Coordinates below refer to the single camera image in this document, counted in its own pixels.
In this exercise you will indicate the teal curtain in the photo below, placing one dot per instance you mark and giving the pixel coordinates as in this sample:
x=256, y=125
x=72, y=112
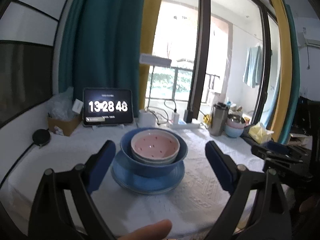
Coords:
x=100, y=47

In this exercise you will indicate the white desk lamp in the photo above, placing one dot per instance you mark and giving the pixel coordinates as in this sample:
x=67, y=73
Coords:
x=155, y=62

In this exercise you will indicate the pink steel-lined bowl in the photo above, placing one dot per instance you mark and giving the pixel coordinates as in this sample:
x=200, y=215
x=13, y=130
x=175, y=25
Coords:
x=235, y=121

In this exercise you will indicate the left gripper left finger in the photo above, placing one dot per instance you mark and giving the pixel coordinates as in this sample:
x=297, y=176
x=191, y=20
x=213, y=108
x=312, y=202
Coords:
x=50, y=217

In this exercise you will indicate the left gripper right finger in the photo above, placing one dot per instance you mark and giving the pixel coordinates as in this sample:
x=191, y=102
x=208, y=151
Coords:
x=269, y=218

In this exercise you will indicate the clear plastic bag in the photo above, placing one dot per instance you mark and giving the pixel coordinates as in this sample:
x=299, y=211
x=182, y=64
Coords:
x=59, y=106

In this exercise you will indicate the yellow curtain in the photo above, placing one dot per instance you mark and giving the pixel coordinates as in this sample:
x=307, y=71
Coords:
x=149, y=21

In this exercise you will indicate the white basket with items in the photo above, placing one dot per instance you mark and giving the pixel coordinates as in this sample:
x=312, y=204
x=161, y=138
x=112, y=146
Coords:
x=238, y=110

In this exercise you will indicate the white power strip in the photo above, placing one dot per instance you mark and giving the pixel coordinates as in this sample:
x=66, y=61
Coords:
x=183, y=125

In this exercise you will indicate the steel travel mug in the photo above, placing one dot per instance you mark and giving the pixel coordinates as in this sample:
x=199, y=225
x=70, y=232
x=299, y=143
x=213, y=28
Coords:
x=218, y=118

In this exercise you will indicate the black round object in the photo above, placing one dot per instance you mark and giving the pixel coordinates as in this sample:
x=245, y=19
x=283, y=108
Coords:
x=41, y=137

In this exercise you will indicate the white air conditioner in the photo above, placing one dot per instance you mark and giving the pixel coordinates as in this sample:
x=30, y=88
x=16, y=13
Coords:
x=309, y=36

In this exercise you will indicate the large blue bowl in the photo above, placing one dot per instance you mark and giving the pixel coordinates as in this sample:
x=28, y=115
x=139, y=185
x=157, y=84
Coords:
x=149, y=171

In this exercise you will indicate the cardboard box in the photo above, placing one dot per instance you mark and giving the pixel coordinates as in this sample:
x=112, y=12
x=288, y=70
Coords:
x=64, y=128

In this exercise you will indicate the white patterned tablecloth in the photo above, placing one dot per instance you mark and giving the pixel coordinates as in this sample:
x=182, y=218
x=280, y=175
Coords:
x=104, y=183

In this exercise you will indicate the light blue small bowl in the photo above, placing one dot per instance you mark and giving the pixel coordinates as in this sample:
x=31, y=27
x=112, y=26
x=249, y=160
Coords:
x=233, y=132

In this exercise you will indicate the hanging light blue towel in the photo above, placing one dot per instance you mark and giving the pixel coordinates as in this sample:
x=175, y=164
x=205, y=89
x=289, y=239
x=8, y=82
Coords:
x=253, y=67

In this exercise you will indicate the white charger plug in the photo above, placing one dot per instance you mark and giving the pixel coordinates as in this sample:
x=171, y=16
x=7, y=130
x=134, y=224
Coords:
x=175, y=117

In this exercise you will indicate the tablet showing clock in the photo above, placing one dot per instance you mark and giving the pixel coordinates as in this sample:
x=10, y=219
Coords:
x=107, y=107

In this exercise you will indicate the person's hand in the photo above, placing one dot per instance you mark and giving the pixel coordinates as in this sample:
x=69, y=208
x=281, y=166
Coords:
x=155, y=231

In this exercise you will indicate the small white box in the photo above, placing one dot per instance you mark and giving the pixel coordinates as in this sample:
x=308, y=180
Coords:
x=77, y=106

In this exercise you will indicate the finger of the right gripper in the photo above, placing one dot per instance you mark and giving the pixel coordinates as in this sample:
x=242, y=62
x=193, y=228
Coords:
x=285, y=149
x=263, y=153

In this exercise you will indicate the light blue plate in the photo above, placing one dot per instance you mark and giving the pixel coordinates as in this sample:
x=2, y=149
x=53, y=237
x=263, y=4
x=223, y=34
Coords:
x=127, y=178

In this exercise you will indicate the black charger plug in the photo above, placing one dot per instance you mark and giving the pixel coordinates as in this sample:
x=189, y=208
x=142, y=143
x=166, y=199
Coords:
x=188, y=116

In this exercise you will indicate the pink watermelon bowl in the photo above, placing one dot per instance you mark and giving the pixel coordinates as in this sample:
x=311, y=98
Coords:
x=155, y=147

